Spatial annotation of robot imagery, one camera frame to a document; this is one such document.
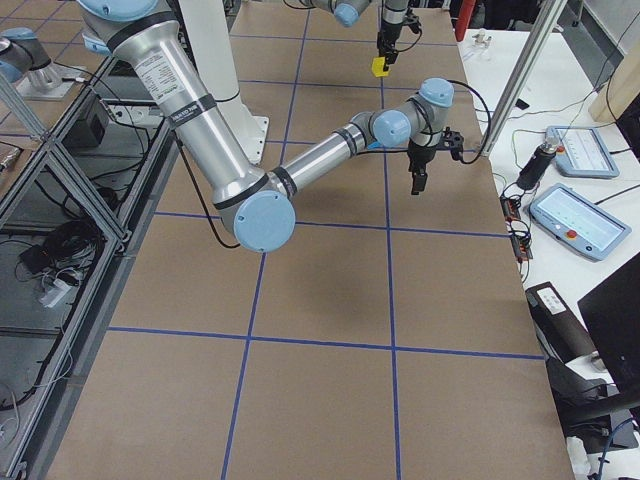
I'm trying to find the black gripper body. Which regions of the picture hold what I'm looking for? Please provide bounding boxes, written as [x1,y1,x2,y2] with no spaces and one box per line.
[407,133,441,173]
[377,17,403,50]

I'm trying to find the yellow cube block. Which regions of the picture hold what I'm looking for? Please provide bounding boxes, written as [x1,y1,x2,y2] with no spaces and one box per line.
[371,56,389,78]

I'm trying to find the black water bottle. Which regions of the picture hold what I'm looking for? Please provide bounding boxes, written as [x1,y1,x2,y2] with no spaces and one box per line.
[516,139,558,191]

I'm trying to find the far teach pendant tablet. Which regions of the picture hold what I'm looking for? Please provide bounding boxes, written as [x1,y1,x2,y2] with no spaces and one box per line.
[546,126,620,179]

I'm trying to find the teach pendant tablet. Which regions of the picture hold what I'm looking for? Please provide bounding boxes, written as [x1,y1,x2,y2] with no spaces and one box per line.
[546,126,620,179]
[529,183,632,261]

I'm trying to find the near teach pendant tablet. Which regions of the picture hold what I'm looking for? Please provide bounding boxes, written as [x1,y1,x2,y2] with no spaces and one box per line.
[529,183,632,261]

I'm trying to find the black computer monitor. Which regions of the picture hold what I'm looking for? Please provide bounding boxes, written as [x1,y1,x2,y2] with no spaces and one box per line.
[578,262,639,390]

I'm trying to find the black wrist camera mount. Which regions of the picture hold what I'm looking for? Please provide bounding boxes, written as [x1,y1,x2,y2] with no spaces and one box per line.
[441,126,464,162]

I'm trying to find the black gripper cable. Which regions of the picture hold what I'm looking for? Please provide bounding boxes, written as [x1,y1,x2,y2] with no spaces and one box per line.
[447,78,494,165]

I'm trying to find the aluminium frame post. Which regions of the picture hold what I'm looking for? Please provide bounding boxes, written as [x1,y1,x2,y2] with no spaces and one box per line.
[480,0,567,157]

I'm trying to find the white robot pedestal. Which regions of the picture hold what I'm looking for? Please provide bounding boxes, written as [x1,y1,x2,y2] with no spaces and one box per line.
[179,0,269,165]

